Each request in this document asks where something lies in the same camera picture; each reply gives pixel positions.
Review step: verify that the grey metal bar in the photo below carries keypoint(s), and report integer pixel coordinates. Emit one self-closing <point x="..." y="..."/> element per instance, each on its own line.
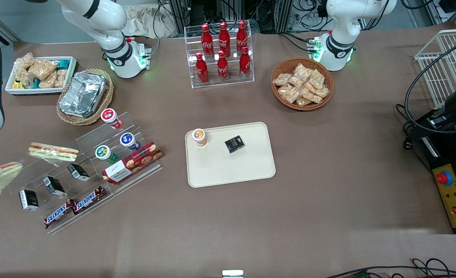
<point x="7" y="30"/>

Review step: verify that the triangle sandwich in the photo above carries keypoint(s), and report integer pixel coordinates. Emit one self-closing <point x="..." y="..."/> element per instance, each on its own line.
<point x="5" y="173"/>

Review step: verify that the clear acrylic stepped stand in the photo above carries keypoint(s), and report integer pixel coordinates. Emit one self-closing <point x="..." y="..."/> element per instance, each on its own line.
<point x="92" y="139"/>

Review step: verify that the clear-wrapped cracker pack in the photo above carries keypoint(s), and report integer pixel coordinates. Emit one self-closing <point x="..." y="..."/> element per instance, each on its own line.
<point x="312" y="95"/>
<point x="316" y="79"/>
<point x="282" y="79"/>
<point x="291" y="95"/>
<point x="296" y="82"/>
<point x="303" y="102"/>
<point x="303" y="71"/>

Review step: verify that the red emergency stop button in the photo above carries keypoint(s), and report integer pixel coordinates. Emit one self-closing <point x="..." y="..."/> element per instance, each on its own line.
<point x="443" y="177"/>

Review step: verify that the green-lid small cup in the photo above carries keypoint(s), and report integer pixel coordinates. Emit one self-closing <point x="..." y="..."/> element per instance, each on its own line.
<point x="103" y="152"/>

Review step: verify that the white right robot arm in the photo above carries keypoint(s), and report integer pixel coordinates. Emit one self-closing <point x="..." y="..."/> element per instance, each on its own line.
<point x="112" y="38"/>

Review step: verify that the red cookie box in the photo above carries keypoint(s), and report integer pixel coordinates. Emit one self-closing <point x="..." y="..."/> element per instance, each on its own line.
<point x="133" y="162"/>

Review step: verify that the round wicker basket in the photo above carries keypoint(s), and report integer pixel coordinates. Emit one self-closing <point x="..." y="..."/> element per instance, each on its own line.
<point x="285" y="66"/>

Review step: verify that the oval wicker basket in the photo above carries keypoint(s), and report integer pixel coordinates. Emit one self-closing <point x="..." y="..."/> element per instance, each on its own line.
<point x="108" y="96"/>

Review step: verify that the orange-lid small cup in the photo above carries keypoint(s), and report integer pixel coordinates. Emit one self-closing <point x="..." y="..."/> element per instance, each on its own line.
<point x="199" y="136"/>

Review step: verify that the blue-lid small cup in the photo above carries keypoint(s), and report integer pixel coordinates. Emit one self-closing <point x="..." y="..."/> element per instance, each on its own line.
<point x="128" y="139"/>

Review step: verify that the small black box gold print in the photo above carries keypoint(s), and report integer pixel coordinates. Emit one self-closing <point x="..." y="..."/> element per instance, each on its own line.
<point x="234" y="143"/>

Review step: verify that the clear-wrapped peanut snack pack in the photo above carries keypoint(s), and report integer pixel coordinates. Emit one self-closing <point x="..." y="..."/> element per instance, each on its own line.
<point x="25" y="61"/>
<point x="22" y="76"/>
<point x="47" y="81"/>
<point x="60" y="78"/>
<point x="41" y="68"/>

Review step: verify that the black control box yellow panel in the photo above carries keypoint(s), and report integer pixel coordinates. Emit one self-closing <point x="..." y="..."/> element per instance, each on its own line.
<point x="453" y="200"/>

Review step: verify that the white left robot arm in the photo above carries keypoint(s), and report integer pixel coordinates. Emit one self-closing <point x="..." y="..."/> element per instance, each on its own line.
<point x="341" y="42"/>

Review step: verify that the red Coca-Cola bottle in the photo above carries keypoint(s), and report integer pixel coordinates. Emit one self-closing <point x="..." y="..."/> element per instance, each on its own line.
<point x="244" y="63"/>
<point x="207" y="40"/>
<point x="222" y="67"/>
<point x="241" y="36"/>
<point x="201" y="69"/>
<point x="224" y="38"/>

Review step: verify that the small black white box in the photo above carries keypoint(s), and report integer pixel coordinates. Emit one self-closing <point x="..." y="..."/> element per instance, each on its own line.
<point x="29" y="199"/>
<point x="78" y="172"/>
<point x="53" y="185"/>

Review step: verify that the clear acrylic bottle rack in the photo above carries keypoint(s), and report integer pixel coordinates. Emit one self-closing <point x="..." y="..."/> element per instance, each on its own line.
<point x="220" y="84"/>

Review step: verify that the small silver white block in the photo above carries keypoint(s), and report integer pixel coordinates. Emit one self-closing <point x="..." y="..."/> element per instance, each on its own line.
<point x="233" y="273"/>

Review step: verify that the beige plastic tray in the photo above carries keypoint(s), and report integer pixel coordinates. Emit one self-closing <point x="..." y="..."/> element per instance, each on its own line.
<point x="231" y="168"/>

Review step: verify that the long sandwich in clear wrap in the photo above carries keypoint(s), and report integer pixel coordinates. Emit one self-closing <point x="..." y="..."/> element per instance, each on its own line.
<point x="52" y="151"/>

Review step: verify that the white rectangular bin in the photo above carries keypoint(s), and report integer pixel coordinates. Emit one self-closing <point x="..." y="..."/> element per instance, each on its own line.
<point x="38" y="91"/>

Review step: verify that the teal snack packet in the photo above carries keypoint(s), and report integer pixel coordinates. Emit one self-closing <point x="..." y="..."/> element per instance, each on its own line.
<point x="62" y="63"/>

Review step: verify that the crumpled beige cloth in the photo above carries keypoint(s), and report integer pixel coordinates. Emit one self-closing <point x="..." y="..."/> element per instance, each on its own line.
<point x="143" y="21"/>

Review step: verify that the red-lid small cup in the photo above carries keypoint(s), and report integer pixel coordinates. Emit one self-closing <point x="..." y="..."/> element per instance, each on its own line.
<point x="110" y="116"/>

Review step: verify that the Snickers bar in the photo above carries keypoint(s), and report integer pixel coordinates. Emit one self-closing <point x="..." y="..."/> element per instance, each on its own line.
<point x="59" y="213"/>
<point x="88" y="199"/>

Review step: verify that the aluminium foil container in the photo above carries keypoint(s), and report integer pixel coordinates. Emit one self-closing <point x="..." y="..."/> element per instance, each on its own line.
<point x="83" y="94"/>

